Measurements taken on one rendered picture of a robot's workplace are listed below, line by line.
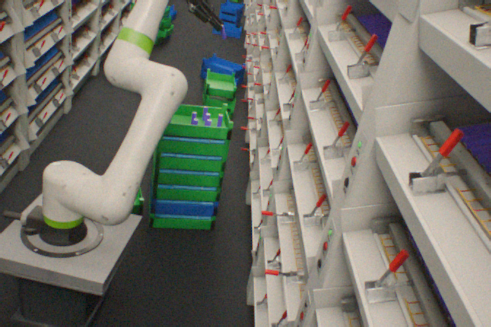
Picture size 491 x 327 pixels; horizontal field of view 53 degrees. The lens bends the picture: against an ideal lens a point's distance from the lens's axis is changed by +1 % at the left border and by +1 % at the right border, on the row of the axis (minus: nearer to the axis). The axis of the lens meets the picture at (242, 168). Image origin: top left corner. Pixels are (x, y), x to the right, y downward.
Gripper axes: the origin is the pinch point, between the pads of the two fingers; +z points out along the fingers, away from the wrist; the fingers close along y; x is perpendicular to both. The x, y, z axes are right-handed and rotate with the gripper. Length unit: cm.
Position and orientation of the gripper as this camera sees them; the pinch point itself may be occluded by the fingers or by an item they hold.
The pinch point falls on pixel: (215, 21)
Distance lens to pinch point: 203.6
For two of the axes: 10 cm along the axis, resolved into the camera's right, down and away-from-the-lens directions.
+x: 8.0, -2.1, -5.6
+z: 5.8, 4.6, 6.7
